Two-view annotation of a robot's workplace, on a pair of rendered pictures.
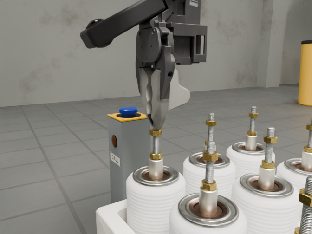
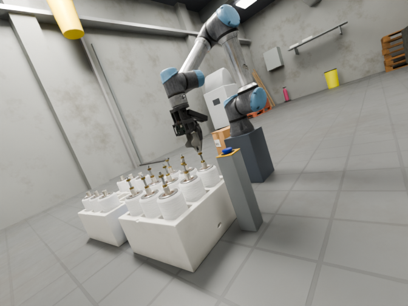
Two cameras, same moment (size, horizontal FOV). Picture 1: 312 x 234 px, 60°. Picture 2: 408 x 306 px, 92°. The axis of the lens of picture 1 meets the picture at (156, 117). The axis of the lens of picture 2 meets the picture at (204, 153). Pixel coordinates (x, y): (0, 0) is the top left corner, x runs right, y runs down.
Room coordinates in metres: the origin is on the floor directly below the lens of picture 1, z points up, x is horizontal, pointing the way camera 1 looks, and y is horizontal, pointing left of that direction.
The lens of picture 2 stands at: (1.24, -0.22, 0.46)
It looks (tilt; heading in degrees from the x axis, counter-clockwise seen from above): 9 degrees down; 164
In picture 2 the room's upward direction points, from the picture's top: 20 degrees counter-clockwise
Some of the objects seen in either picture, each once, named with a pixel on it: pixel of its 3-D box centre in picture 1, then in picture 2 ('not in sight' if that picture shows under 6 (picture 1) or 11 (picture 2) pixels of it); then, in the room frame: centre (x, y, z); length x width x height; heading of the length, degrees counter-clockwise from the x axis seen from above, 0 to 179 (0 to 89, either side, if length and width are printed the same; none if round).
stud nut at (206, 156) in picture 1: (210, 155); not in sight; (0.31, -0.06, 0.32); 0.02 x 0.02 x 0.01; 88
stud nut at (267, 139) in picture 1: (269, 139); not in sight; (0.37, -0.16, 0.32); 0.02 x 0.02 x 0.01; 44
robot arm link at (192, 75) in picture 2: not in sight; (189, 81); (0.36, 0.08, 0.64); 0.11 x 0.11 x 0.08; 18
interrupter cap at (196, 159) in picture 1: (209, 160); (189, 180); (0.47, -0.10, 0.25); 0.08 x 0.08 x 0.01
